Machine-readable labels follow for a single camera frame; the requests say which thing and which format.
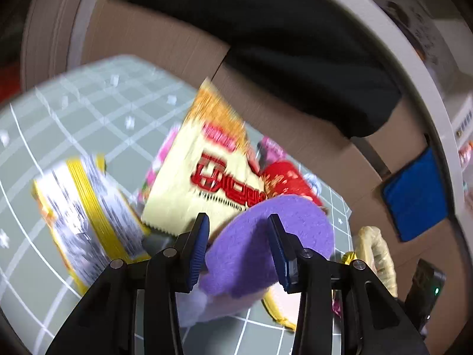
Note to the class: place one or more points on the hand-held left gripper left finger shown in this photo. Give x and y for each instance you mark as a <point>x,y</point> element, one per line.
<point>197,255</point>

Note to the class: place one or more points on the white ledge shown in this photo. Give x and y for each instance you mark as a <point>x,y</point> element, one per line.
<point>406,55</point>

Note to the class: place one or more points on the pale yellow wrapper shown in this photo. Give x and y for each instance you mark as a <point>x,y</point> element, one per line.
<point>377,251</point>

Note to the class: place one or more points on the blue cloth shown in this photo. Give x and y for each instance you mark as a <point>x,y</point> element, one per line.
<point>414,196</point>

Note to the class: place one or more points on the pink snack packet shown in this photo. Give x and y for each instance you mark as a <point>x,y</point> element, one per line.
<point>157,166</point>

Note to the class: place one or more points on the cream snack packet red print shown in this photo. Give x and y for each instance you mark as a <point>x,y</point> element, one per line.
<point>192,177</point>

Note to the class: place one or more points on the small pink candy wrapper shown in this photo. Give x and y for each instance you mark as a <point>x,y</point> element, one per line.
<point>338,303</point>

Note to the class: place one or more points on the purple pink packet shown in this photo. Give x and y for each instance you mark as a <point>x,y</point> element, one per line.
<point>271,151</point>

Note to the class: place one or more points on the black cloth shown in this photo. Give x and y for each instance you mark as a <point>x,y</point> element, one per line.
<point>277,26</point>

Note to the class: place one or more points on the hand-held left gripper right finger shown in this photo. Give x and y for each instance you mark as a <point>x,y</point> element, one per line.
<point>282,262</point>

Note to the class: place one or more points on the cardboard box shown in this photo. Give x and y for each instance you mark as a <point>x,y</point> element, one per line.
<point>277,125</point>

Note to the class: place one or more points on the wall poster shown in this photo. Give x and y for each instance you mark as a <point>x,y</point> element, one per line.
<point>417,33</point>

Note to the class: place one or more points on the purple round sponge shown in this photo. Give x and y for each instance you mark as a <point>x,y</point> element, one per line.
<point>244,251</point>

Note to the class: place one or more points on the yellow and white snack packet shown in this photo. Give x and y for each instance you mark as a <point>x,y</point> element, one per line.
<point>85,222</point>

